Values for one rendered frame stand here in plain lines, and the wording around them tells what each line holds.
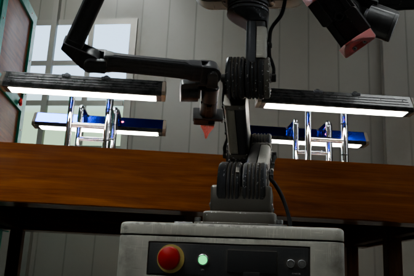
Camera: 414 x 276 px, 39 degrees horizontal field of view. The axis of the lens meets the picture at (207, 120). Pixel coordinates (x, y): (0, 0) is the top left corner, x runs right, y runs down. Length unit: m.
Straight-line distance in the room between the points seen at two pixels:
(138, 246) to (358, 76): 3.13
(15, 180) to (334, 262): 1.11
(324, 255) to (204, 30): 3.29
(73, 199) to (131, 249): 0.74
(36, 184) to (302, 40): 2.68
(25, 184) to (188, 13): 2.68
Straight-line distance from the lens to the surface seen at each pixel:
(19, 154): 1.92
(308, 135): 2.44
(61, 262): 4.12
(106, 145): 2.38
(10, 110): 3.15
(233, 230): 1.11
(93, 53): 1.86
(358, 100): 2.35
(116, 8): 4.49
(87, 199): 1.86
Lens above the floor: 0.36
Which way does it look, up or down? 16 degrees up
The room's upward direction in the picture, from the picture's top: 3 degrees clockwise
